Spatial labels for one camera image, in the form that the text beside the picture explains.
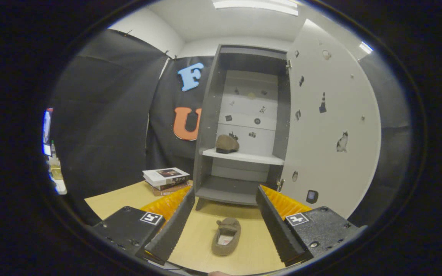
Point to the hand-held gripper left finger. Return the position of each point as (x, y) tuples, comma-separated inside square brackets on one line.
[(175, 226)]

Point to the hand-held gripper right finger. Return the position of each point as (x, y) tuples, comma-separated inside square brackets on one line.
[(276, 226)]

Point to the brown slipper shoe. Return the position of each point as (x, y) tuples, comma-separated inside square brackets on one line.
[(226, 143), (226, 239)]

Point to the dark grey shoe cabinet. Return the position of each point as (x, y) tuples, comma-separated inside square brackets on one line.
[(205, 126)]

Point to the brown book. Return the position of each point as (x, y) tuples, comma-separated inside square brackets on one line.
[(171, 189)]

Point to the white cover book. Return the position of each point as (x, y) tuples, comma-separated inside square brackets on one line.
[(163, 174)]

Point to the yellowish container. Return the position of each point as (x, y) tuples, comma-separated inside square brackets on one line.
[(56, 170)]

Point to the black backdrop cloth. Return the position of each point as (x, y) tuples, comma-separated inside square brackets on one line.
[(102, 115)]

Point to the small ceiling light panel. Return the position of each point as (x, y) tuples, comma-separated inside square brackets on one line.
[(366, 47)]

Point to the long ceiling light panel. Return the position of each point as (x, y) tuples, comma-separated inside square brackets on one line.
[(255, 5)]

